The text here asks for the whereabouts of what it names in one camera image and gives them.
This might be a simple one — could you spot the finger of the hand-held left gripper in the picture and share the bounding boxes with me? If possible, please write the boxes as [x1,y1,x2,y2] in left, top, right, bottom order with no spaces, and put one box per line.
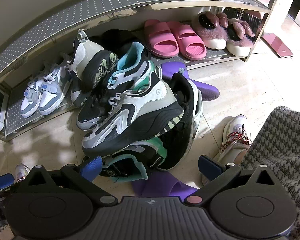
[0,173,15,193]

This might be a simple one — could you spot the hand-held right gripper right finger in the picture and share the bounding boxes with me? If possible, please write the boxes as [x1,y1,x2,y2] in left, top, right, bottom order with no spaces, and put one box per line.
[186,155,278,203]

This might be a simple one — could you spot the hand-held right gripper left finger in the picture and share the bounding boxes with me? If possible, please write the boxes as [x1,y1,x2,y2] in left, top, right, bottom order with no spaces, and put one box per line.
[26,156,118,204]

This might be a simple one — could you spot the black sneaker light blue lining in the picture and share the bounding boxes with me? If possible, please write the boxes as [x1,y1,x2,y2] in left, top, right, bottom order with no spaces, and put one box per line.
[100,74,203,180]
[104,42,155,98]

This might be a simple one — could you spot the purple slide sandal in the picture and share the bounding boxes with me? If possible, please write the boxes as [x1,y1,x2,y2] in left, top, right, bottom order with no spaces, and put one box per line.
[161,61,220,101]
[131,171,199,198]

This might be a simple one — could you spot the white black chunky sneaker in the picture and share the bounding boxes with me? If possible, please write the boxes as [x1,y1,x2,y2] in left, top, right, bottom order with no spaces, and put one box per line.
[76,79,185,157]
[67,29,119,108]

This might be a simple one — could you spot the metal shoe rack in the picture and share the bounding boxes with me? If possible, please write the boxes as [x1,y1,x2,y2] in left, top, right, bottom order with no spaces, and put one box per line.
[0,0,273,144]

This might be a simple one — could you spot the person's left white sneaker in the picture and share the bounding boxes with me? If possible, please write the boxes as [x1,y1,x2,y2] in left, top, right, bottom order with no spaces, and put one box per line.
[15,164,30,183]

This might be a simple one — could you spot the person's white sneaker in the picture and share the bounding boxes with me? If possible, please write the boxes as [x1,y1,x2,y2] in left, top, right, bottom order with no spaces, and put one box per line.
[202,115,252,187]
[15,164,30,183]

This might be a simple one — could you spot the person's right white sneaker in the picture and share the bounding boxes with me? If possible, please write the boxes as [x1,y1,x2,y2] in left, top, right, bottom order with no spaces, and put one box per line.
[202,115,252,187]

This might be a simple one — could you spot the person's houndstooth trousers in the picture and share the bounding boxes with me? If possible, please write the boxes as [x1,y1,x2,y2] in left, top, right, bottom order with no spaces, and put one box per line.
[236,106,300,240]

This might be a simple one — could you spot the pink slide sandal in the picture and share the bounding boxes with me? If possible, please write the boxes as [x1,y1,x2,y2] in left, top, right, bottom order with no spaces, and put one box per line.
[144,19,180,57]
[167,21,207,60]

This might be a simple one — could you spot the pink fluffy slipper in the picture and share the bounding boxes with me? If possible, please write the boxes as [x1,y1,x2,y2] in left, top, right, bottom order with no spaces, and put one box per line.
[225,17,255,57]
[194,11,227,50]

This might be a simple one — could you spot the black slide sandal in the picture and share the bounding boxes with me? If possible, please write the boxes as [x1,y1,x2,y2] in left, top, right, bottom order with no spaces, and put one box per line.
[101,29,145,55]

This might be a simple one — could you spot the dark red bathroom scale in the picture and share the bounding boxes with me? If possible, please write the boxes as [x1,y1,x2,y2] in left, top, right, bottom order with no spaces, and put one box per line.
[261,32,294,58]

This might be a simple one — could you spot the white blue strap sneaker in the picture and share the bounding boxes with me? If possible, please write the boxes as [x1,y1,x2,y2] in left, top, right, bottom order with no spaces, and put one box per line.
[20,62,55,118]
[38,52,73,116]

